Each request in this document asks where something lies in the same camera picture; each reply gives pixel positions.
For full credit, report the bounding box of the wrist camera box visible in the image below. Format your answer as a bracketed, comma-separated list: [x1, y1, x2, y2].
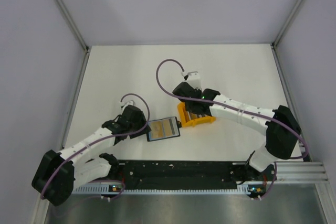
[120, 100, 135, 109]
[182, 71, 202, 90]

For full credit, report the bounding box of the aluminium frame post left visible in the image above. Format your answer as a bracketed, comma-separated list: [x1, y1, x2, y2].
[54, 0, 89, 53]

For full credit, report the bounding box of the aluminium frame post right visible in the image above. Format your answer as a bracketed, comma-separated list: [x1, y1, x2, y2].
[271, 0, 306, 49]

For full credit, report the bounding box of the aluminium frame rail front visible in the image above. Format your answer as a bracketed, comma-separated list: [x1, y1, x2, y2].
[46, 162, 330, 183]

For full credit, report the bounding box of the stack of cards in bin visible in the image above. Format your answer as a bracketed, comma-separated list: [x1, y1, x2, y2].
[188, 112, 206, 120]

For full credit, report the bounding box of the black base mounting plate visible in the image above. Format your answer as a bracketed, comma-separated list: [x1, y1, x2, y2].
[89, 159, 279, 189]

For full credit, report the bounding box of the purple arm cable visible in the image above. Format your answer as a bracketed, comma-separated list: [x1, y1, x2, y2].
[40, 93, 151, 201]
[155, 59, 310, 201]

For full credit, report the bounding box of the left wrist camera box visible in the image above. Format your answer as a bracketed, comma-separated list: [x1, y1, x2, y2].
[120, 100, 135, 109]

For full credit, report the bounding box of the aluminium frame post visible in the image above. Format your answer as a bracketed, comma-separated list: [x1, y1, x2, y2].
[271, 0, 306, 49]
[54, 0, 89, 53]

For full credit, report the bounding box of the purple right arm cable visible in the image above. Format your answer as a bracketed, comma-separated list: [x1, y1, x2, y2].
[155, 59, 310, 201]

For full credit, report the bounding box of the yellow plastic bin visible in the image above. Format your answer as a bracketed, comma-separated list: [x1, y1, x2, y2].
[177, 102, 216, 127]

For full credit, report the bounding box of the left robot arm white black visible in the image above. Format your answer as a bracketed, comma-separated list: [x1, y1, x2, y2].
[31, 104, 151, 206]

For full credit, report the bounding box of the black leather card holder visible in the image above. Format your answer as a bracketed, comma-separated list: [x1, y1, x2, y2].
[146, 116, 182, 142]

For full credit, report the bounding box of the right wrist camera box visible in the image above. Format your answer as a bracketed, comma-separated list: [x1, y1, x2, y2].
[182, 71, 202, 90]

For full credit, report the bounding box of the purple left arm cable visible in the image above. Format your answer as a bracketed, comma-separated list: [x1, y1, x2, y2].
[40, 93, 151, 201]

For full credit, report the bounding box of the grey slotted cable duct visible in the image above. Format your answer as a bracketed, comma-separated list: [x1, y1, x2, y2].
[72, 183, 263, 195]

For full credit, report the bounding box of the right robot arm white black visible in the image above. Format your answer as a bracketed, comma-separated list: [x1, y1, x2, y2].
[173, 81, 301, 180]

